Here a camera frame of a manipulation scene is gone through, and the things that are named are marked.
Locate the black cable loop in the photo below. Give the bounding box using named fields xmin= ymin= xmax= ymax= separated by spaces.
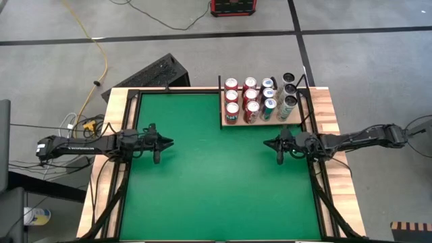
xmin=403 ymin=114 xmax=432 ymax=160

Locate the white cable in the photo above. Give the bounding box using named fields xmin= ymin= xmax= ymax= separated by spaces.
xmin=59 ymin=112 xmax=78 ymax=131

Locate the wooden shelf black wire frame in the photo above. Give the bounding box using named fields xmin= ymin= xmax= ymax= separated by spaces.
xmin=217 ymin=74 xmax=313 ymax=130

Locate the black orange striped board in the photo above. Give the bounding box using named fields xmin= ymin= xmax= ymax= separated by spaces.
xmin=390 ymin=221 xmax=432 ymax=243

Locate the blue silver Red Bull can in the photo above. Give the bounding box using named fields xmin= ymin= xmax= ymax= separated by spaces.
xmin=259 ymin=97 xmax=277 ymax=122
xmin=259 ymin=87 xmax=275 ymax=101

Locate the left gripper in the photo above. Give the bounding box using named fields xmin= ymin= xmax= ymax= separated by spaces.
xmin=134 ymin=123 xmax=175 ymax=165

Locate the white Celsius energy can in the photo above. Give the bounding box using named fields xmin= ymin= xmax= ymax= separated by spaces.
xmin=276 ymin=95 xmax=298 ymax=122
xmin=278 ymin=72 xmax=296 ymax=87
xmin=277 ymin=83 xmax=298 ymax=99

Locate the Star Wars Coca-Cola can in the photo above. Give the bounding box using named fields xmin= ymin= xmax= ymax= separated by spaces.
xmin=243 ymin=100 xmax=261 ymax=124

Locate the grey cabinet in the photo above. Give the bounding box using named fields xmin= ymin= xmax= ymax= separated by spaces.
xmin=0 ymin=99 xmax=11 ymax=195

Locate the grey stand base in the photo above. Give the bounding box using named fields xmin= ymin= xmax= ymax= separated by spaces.
xmin=408 ymin=117 xmax=432 ymax=138

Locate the yellow extension cable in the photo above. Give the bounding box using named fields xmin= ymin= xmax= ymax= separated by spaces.
xmin=61 ymin=0 xmax=109 ymax=124

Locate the red Fanta strawberry can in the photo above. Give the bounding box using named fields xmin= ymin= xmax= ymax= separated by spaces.
xmin=224 ymin=89 xmax=240 ymax=104
xmin=225 ymin=101 xmax=240 ymax=125
xmin=224 ymin=77 xmax=239 ymax=91

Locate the white blue yellow container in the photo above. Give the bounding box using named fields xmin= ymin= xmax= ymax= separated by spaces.
xmin=23 ymin=207 xmax=52 ymax=226

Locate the black aluminium table frame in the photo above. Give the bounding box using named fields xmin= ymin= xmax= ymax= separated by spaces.
xmin=80 ymin=86 xmax=364 ymax=243

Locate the green table mat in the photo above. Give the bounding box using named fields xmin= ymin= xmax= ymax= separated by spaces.
xmin=118 ymin=92 xmax=322 ymax=241

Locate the grey box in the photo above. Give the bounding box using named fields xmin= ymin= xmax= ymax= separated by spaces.
xmin=0 ymin=187 xmax=27 ymax=243

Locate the red and black crate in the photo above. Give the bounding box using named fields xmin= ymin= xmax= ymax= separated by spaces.
xmin=209 ymin=0 xmax=258 ymax=18

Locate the black computer tower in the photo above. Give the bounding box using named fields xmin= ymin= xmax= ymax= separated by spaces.
xmin=101 ymin=53 xmax=191 ymax=103

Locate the red Coca-Cola can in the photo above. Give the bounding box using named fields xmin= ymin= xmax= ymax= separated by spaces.
xmin=242 ymin=88 xmax=258 ymax=102
xmin=243 ymin=76 xmax=258 ymax=91

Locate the black floor cable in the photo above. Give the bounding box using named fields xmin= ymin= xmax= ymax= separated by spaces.
xmin=109 ymin=0 xmax=212 ymax=31
xmin=8 ymin=158 xmax=95 ymax=176

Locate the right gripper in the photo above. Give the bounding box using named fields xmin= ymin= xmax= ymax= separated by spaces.
xmin=263 ymin=126 xmax=319 ymax=166

